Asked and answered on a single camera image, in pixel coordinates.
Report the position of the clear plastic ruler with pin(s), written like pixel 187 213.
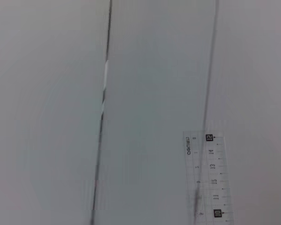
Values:
pixel 208 178

